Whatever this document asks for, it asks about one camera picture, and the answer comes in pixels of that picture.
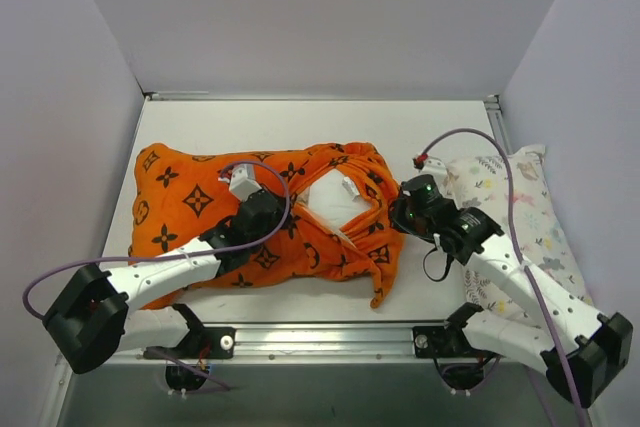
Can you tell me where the white pillow insert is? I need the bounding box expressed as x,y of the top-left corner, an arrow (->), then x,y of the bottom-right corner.
291,169 -> 372,247

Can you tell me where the orange black patterned pillowcase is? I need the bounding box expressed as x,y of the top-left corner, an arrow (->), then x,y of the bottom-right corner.
129,142 -> 403,307

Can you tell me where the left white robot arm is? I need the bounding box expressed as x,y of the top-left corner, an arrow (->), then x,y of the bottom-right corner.
42,189 -> 290,374

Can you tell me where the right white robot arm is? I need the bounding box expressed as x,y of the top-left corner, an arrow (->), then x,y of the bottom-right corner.
390,174 -> 633,408

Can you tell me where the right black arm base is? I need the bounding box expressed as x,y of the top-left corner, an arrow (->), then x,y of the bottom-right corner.
412,322 -> 494,361

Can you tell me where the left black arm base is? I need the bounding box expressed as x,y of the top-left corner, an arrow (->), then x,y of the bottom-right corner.
143,304 -> 237,360

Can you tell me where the floral white pillow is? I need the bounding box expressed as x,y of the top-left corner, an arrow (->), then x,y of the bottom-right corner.
443,144 -> 593,325

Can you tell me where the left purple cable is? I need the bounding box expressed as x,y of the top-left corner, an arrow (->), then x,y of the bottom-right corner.
22,160 -> 292,321

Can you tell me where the purple cable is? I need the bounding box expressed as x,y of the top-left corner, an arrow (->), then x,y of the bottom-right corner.
412,127 -> 591,427
22,160 -> 292,321

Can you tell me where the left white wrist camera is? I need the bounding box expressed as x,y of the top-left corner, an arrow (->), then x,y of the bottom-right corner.
219,163 -> 261,202

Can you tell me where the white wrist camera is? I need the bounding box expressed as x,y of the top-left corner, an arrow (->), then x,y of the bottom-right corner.
219,163 -> 261,202
413,154 -> 447,183

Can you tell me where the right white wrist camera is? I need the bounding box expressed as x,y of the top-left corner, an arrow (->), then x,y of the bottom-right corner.
413,154 -> 447,183

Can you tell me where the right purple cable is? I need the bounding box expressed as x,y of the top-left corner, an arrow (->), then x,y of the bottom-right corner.
412,127 -> 591,427

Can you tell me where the right aluminium rail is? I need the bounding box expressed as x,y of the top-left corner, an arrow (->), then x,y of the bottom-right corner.
484,95 -> 514,154

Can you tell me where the aluminium rail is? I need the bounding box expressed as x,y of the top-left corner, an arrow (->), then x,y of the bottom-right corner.
484,95 -> 514,154
59,322 -> 551,366
144,91 -> 500,104

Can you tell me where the front aluminium rail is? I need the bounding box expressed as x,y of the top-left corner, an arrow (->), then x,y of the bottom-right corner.
59,322 -> 551,366

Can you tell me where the back aluminium rail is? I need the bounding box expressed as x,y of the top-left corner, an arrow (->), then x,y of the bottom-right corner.
144,91 -> 500,104

